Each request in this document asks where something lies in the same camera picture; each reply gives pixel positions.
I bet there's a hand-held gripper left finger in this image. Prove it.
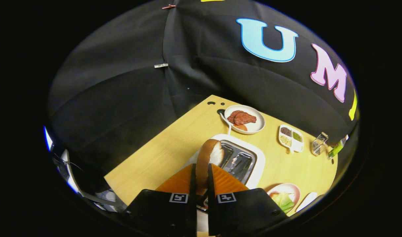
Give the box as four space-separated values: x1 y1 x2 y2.
123 164 197 236

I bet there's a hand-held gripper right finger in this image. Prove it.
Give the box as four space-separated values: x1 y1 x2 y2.
207 164 288 236

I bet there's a green lettuce leaf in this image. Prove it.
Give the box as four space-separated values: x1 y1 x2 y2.
271 193 295 214

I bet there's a toasted bread slice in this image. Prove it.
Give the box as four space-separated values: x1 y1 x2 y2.
195 139 225 196

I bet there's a pink round plate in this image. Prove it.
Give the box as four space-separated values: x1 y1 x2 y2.
267 183 301 216

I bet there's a white toaster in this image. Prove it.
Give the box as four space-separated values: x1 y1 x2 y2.
183 134 266 232

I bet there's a white square plate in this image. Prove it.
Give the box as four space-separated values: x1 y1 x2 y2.
295 192 318 213

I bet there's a white round plate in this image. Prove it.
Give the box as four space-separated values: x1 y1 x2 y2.
224 105 265 135

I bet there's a white divided dish with beans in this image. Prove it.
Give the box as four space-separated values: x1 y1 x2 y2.
278 124 304 154

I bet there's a red meat slice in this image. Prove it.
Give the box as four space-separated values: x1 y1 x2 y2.
227 110 257 125

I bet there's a green label plastic bottle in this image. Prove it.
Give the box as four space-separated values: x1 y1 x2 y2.
327 135 349 160

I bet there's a black backdrop cloth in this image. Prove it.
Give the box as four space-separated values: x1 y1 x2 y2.
47 0 360 195

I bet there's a white toaster cable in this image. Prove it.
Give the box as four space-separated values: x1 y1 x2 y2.
219 112 232 135

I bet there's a metal wire utensil holder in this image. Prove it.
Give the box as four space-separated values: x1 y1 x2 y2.
311 132 329 156

